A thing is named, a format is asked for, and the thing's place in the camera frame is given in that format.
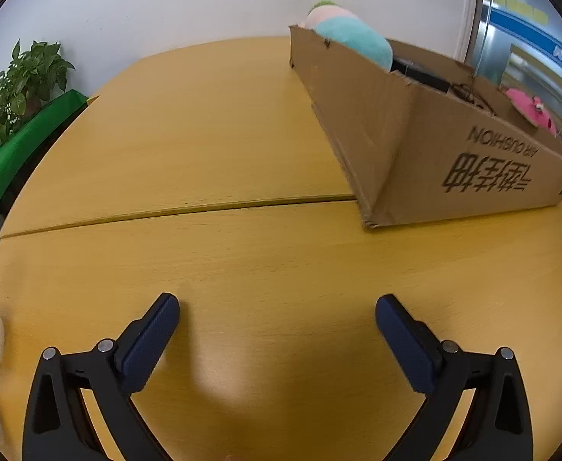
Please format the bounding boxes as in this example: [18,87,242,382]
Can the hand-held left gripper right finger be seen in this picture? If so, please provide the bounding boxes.
[375,294,535,461]

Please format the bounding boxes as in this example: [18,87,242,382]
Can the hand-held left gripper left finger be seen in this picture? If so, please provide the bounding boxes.
[22,292,181,461]

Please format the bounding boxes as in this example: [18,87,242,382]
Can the brown cardboard box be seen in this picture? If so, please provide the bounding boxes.
[288,25,562,228]

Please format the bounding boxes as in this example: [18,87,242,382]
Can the black box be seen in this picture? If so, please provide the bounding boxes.
[391,58,452,92]

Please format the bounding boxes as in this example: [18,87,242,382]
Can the wooden desktop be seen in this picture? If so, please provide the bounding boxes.
[0,36,562,461]

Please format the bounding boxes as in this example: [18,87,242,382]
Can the green table cloth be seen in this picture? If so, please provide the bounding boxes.
[0,89,94,245]

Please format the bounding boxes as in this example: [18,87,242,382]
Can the large potted green plant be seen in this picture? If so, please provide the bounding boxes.
[0,40,76,154]

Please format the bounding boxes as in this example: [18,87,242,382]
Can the pastel blue pink plush toy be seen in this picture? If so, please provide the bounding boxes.
[298,1,393,74]

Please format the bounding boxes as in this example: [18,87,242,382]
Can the metal framed glass door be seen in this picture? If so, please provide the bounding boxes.
[468,0,562,140]

